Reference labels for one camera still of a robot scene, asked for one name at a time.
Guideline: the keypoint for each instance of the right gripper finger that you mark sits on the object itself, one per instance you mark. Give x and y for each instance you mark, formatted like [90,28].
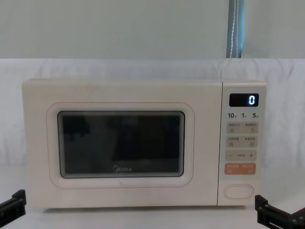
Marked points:
[269,214]

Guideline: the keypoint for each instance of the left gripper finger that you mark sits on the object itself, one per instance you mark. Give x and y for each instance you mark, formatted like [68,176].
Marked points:
[17,199]

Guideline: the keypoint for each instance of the oven control panel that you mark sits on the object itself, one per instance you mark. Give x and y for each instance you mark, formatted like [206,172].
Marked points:
[240,148]

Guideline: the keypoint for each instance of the cream microwave oven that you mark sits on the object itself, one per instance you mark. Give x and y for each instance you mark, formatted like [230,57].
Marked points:
[133,95]

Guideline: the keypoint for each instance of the pale grey curtain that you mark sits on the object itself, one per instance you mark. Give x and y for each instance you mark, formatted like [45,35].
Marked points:
[95,23]

